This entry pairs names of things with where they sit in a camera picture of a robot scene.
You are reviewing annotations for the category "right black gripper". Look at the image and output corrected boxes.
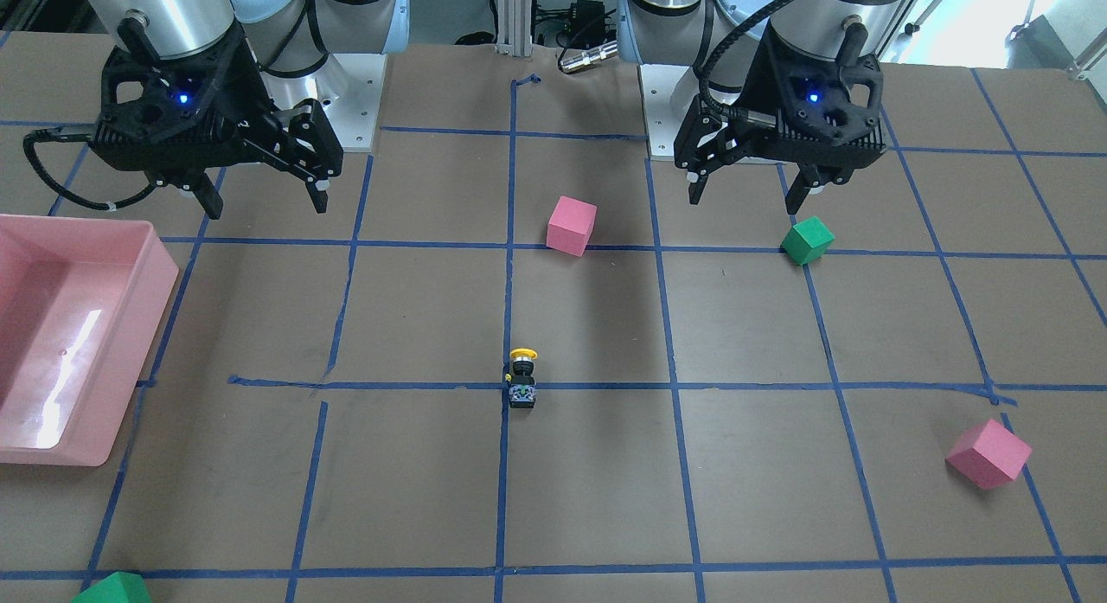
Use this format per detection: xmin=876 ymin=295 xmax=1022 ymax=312
xmin=90 ymin=23 xmax=343 ymax=221

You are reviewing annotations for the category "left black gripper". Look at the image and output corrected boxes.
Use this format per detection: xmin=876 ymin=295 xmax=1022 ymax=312
xmin=675 ymin=20 xmax=888 ymax=215

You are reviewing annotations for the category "yellow push button switch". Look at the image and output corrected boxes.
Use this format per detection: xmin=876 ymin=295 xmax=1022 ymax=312
xmin=503 ymin=349 xmax=538 ymax=409

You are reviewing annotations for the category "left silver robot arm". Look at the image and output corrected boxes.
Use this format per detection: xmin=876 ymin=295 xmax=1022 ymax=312
xmin=617 ymin=0 xmax=902 ymax=215

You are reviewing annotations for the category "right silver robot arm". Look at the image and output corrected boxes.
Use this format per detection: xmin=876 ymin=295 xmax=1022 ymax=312
xmin=87 ymin=0 xmax=410 ymax=220

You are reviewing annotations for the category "green cube by base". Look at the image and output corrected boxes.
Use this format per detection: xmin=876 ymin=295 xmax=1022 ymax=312
xmin=780 ymin=216 xmax=835 ymax=266

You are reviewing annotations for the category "pink cube near centre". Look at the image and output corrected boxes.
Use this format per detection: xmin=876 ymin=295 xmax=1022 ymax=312
xmin=545 ymin=196 xmax=598 ymax=258

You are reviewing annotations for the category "pink plastic bin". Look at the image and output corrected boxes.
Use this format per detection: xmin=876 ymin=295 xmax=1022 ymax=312
xmin=1 ymin=215 xmax=178 ymax=466

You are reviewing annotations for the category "pink cube near edge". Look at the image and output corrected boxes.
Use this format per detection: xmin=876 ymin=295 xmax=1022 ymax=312
xmin=945 ymin=419 xmax=1033 ymax=490

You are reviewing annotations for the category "green cube near bin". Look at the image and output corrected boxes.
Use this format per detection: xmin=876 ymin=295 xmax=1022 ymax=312
xmin=71 ymin=571 xmax=153 ymax=603

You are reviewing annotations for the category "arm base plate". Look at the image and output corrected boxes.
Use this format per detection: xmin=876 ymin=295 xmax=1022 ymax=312
xmin=638 ymin=65 xmax=784 ymax=164
xmin=262 ymin=54 xmax=387 ymax=153

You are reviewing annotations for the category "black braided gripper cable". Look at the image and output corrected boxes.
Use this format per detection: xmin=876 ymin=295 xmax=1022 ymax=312
xmin=692 ymin=0 xmax=823 ymax=124

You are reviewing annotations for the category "aluminium frame post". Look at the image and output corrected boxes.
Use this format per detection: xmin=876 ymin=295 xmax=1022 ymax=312
xmin=492 ymin=0 xmax=536 ymax=59

